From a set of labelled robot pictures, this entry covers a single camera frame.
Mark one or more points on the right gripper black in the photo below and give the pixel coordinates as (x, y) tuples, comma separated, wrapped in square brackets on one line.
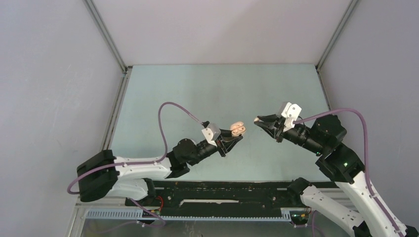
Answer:
[(279, 127)]

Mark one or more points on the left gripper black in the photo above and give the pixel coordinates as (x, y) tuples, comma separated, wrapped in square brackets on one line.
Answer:
[(226, 139)]

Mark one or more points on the beige earbud charging case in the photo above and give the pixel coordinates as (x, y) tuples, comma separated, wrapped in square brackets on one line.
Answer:
[(237, 129)]

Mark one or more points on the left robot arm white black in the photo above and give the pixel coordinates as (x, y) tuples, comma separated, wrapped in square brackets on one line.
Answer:
[(106, 175)]

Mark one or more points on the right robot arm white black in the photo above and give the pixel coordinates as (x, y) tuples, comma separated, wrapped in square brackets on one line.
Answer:
[(343, 167)]

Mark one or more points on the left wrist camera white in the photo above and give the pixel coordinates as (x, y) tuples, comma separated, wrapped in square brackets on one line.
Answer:
[(211, 132)]

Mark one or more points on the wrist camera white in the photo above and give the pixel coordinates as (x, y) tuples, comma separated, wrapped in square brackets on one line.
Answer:
[(211, 132), (290, 112)]

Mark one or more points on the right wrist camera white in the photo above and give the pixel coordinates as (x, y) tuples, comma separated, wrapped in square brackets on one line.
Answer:
[(290, 112)]

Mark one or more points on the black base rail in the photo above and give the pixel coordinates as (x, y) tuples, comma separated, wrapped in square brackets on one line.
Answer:
[(222, 199)]

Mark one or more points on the white slotted cable duct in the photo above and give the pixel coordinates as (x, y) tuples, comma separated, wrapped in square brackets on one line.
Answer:
[(137, 214)]

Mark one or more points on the left aluminium frame post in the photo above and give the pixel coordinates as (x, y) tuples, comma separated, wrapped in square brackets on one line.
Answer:
[(101, 26)]

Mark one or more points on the aluminium frame post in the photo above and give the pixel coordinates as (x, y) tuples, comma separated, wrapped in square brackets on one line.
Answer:
[(337, 32), (101, 26)]

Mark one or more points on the right aluminium frame post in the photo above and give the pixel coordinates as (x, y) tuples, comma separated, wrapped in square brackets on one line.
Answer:
[(337, 32)]

